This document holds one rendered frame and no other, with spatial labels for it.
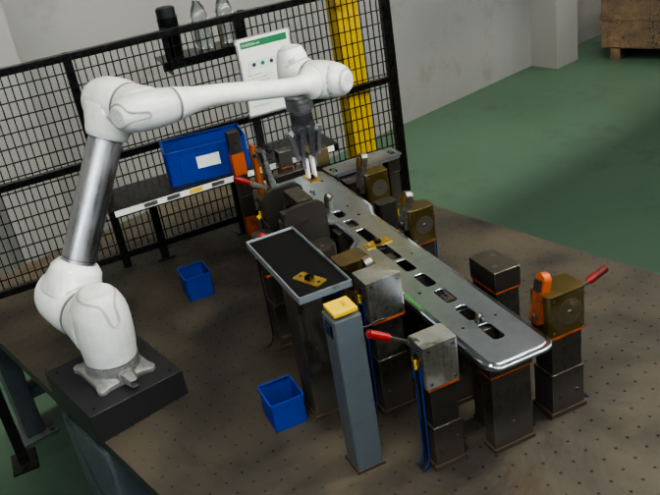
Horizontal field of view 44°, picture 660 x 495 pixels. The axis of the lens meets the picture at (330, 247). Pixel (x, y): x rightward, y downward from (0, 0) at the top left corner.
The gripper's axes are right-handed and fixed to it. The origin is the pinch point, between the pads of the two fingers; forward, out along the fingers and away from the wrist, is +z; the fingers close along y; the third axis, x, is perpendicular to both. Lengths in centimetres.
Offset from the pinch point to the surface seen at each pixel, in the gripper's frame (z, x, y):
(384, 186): 11.6, -8.3, 22.7
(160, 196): 8, 33, -46
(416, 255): 10, -61, 5
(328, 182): 10.5, 6.6, 8.3
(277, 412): 33, -73, -47
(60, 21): -29, 225, -44
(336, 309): -6, -97, -35
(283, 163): 6.9, 26.9, -0.3
